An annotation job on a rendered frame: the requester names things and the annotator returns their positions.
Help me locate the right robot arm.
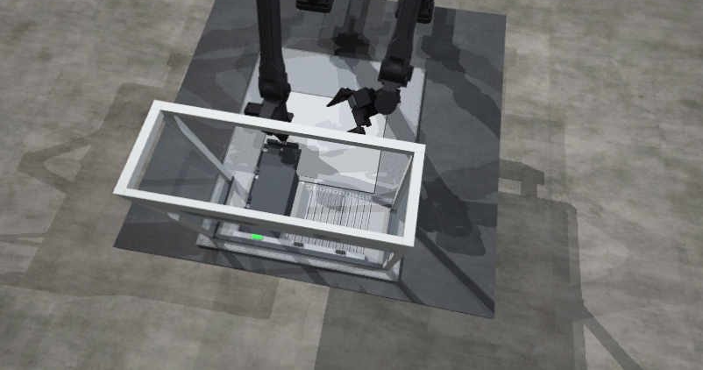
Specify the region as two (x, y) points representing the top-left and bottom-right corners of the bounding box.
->
(244, 0), (331, 121)

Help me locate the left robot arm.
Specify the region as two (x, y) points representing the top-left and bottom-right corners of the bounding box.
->
(348, 0), (434, 118)

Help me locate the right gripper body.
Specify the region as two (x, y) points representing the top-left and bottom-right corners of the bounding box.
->
(267, 111), (294, 140)

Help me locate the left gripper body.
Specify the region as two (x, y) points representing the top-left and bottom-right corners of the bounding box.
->
(345, 88), (377, 135)

